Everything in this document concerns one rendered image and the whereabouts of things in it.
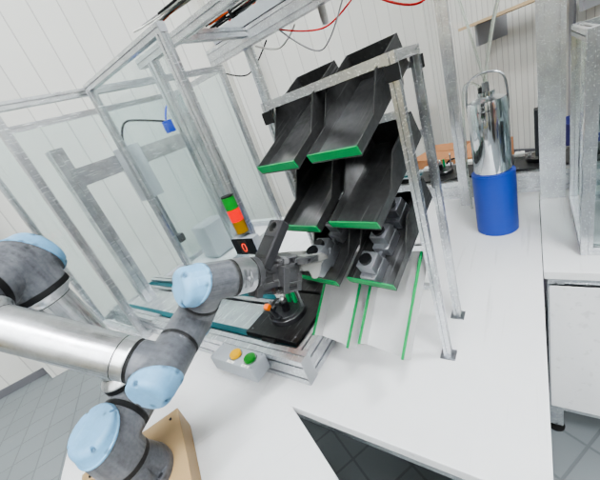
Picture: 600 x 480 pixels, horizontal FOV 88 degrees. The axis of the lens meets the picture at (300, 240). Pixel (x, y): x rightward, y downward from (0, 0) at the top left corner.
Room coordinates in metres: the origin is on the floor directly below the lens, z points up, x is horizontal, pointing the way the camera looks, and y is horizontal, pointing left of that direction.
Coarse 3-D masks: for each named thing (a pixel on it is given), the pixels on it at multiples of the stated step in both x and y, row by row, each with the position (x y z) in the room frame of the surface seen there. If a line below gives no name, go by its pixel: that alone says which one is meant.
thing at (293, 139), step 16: (336, 64) 0.82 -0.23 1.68; (304, 80) 0.91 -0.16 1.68; (304, 96) 0.92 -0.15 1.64; (320, 96) 0.77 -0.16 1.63; (288, 112) 0.87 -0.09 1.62; (304, 112) 0.90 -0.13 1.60; (320, 112) 0.76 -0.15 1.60; (288, 128) 0.86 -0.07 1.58; (304, 128) 0.82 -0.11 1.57; (320, 128) 0.75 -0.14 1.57; (272, 144) 0.82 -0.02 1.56; (288, 144) 0.81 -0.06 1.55; (304, 144) 0.70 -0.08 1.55; (272, 160) 0.80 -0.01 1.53; (288, 160) 0.74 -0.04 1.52; (304, 160) 0.70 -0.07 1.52
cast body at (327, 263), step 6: (312, 246) 0.71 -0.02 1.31; (318, 246) 0.71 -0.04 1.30; (324, 246) 0.70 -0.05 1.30; (306, 252) 0.72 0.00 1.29; (312, 252) 0.69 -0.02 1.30; (318, 252) 0.69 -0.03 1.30; (324, 252) 0.70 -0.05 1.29; (330, 252) 0.71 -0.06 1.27; (330, 258) 0.71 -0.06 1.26; (324, 264) 0.69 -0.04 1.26; (330, 264) 0.70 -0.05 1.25; (324, 270) 0.68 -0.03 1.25
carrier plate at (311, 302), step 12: (276, 300) 1.08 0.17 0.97; (312, 300) 0.99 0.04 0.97; (264, 312) 1.03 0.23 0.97; (312, 312) 0.92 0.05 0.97; (252, 324) 0.98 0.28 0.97; (264, 324) 0.95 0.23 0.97; (300, 324) 0.88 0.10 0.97; (312, 324) 0.87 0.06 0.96; (264, 336) 0.89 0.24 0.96; (276, 336) 0.86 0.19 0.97; (288, 336) 0.84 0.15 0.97; (300, 336) 0.82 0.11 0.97
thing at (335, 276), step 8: (320, 232) 0.85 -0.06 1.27; (328, 232) 0.87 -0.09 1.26; (352, 232) 0.75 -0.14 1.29; (352, 240) 0.74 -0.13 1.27; (344, 248) 0.78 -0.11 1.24; (352, 248) 0.74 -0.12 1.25; (344, 256) 0.75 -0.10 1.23; (352, 256) 0.73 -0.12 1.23; (336, 264) 0.75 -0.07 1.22; (344, 264) 0.71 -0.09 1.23; (304, 272) 0.78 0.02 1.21; (328, 272) 0.74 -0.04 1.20; (336, 272) 0.72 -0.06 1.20; (344, 272) 0.70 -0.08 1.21; (312, 280) 0.75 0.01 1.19; (320, 280) 0.72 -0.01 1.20; (328, 280) 0.69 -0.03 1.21; (336, 280) 0.68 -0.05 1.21
